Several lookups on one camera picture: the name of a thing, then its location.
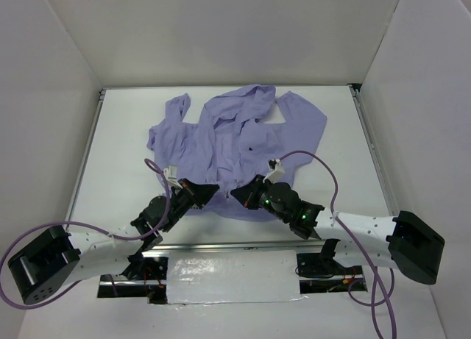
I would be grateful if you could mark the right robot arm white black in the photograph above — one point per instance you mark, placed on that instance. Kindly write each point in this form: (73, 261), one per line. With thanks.
(403, 242)

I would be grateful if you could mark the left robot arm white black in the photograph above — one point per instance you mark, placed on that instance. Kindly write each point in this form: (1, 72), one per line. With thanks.
(59, 256)

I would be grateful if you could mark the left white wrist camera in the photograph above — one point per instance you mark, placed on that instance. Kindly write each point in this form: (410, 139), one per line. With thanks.
(170, 173)

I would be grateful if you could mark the silver foil tape panel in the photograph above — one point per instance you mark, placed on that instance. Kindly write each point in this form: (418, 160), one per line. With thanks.
(232, 277)

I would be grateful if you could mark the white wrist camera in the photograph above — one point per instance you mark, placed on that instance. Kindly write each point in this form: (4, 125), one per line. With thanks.
(276, 171)
(170, 173)

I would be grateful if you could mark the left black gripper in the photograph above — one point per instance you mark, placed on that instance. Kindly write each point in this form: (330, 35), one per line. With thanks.
(190, 194)

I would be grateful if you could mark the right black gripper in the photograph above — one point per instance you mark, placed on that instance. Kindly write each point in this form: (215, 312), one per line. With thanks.
(255, 193)

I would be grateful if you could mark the lavender zip-up jacket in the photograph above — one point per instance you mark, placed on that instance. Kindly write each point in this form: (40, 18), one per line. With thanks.
(236, 135)

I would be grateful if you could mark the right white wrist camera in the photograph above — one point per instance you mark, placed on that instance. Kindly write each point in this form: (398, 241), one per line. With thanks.
(276, 171)

